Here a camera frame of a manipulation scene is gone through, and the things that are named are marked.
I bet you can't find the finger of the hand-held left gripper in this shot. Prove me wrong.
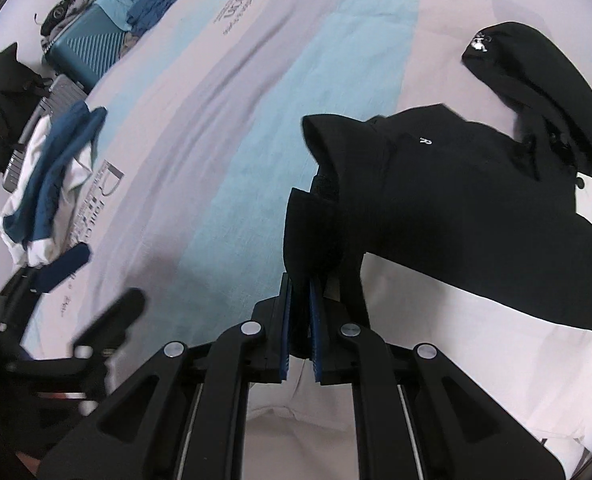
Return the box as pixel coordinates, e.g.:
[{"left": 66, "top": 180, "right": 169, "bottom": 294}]
[
  {"left": 72, "top": 287, "right": 148, "bottom": 361},
  {"left": 0, "top": 242, "right": 93, "bottom": 323}
]

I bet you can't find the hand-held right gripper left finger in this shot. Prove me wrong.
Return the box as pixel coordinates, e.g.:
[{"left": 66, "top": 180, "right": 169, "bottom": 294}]
[{"left": 38, "top": 274, "right": 293, "bottom": 480}]

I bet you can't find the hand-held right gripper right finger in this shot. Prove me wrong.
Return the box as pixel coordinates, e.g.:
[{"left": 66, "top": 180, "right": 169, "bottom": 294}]
[{"left": 308, "top": 260, "right": 568, "bottom": 480}]

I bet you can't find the black and white jacket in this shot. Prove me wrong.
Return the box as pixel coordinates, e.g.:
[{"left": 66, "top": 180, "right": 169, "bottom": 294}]
[{"left": 246, "top": 21, "right": 592, "bottom": 476}]

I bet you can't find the white folded garment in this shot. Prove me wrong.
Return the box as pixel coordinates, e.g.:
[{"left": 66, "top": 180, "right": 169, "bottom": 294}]
[{"left": 0, "top": 115, "right": 103, "bottom": 268}]

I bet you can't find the dark blue folded garment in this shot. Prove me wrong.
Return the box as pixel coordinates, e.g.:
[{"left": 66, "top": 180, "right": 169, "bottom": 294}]
[{"left": 3, "top": 101, "right": 108, "bottom": 244}]

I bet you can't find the grey ribbed suitcase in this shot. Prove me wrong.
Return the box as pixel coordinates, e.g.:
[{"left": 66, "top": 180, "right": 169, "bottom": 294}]
[{"left": 3, "top": 74, "right": 88, "bottom": 193}]

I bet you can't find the black bag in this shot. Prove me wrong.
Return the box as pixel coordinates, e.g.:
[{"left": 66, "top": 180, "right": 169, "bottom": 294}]
[{"left": 0, "top": 42, "right": 52, "bottom": 173}]

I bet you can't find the striped bed sheet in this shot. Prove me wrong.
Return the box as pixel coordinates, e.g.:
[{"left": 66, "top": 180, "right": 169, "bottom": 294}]
[{"left": 21, "top": 0, "right": 592, "bottom": 461}]

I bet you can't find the teal ribbed suitcase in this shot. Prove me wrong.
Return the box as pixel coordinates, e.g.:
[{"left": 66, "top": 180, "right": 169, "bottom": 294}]
[{"left": 41, "top": 2, "right": 133, "bottom": 91}]

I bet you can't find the dark round object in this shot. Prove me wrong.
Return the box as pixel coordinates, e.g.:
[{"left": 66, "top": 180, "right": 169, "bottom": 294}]
[{"left": 40, "top": 0, "right": 78, "bottom": 32}]

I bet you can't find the grey cloth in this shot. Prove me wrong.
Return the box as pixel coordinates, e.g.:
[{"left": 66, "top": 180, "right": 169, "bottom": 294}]
[{"left": 38, "top": 0, "right": 103, "bottom": 41}]

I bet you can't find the light blue cloth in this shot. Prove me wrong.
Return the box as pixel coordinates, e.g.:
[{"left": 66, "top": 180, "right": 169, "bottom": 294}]
[{"left": 96, "top": 0, "right": 140, "bottom": 31}]

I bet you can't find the dark blue crumpled cloth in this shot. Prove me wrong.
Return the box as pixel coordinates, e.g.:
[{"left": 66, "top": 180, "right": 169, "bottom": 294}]
[{"left": 126, "top": 0, "right": 193, "bottom": 37}]

